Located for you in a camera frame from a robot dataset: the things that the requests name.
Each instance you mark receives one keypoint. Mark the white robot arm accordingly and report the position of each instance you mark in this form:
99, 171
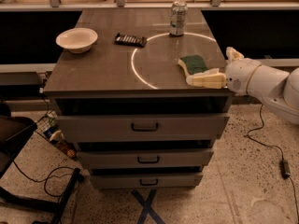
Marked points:
276, 89

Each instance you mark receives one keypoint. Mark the dark snack bar wrapper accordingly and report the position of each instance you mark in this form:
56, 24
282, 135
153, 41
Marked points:
130, 40

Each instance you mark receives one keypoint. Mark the wire basket with items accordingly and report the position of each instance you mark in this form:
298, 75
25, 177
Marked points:
48, 128

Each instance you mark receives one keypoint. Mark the grey drawer cabinet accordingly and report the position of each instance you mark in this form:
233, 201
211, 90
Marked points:
113, 79

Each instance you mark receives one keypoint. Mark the bottom grey drawer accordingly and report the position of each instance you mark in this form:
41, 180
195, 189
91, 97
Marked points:
146, 181

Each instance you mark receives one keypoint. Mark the middle grey drawer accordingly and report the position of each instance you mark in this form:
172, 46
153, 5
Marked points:
145, 158

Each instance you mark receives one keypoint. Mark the top grey drawer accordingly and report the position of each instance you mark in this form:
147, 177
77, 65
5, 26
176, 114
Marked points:
130, 128

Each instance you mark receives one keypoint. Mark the white paper bowl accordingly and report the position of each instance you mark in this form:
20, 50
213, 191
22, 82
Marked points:
77, 40

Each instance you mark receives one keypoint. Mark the green and yellow sponge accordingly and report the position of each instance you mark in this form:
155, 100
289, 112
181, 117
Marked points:
192, 64

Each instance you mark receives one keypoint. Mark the grey drawer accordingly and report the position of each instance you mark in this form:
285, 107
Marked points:
130, 128
146, 181
145, 158

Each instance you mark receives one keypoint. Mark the green soda can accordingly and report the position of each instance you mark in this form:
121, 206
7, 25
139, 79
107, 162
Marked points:
177, 18

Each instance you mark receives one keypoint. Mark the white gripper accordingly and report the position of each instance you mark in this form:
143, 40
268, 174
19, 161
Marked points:
239, 75

